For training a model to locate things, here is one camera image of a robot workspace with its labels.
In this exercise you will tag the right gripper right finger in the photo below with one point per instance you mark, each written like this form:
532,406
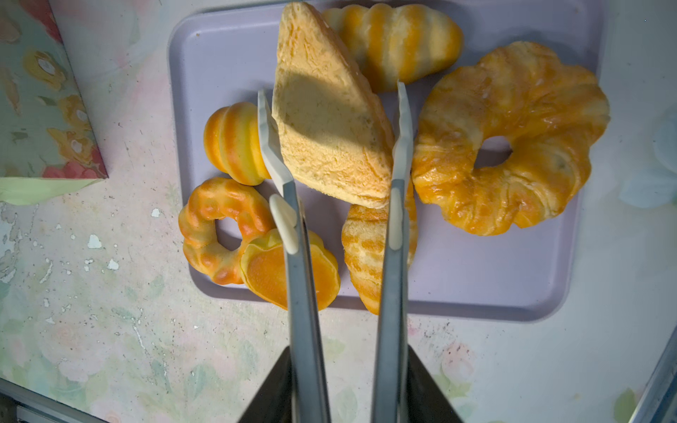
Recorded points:
426,402

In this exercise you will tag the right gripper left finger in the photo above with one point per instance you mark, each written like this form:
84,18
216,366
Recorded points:
273,401

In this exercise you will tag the white metal tongs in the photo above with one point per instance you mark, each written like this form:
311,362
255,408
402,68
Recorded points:
310,401

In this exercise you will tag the small yellow egg tart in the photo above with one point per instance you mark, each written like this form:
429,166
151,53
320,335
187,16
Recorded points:
264,270

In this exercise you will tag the triangular toast slice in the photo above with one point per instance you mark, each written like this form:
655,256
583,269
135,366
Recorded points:
334,134

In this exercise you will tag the small striped round bread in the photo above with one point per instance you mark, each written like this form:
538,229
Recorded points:
232,144

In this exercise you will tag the white green paper bag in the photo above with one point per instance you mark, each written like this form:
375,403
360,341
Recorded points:
47,144

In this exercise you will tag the striped bread roll back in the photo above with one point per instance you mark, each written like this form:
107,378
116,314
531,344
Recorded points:
397,44

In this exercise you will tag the long striped croissant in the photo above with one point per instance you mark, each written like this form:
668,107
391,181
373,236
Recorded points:
363,238

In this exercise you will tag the glazed orange donut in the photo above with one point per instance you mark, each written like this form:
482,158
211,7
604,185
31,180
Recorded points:
217,199

